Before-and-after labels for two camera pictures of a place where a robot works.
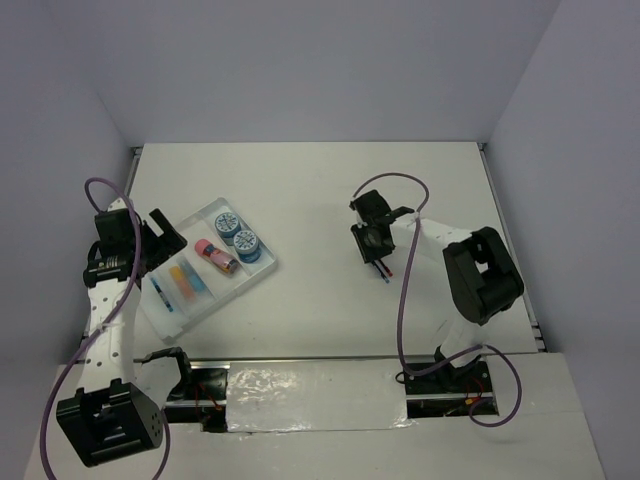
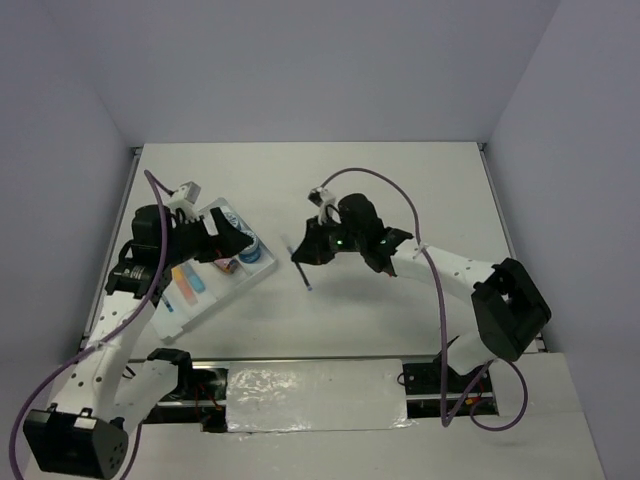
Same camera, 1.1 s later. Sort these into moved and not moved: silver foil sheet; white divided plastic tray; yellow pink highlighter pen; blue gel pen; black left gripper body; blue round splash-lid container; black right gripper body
Moved: black right gripper body; black left gripper body
Not moved: silver foil sheet; yellow pink highlighter pen; blue gel pen; blue round splash-lid container; white divided plastic tray
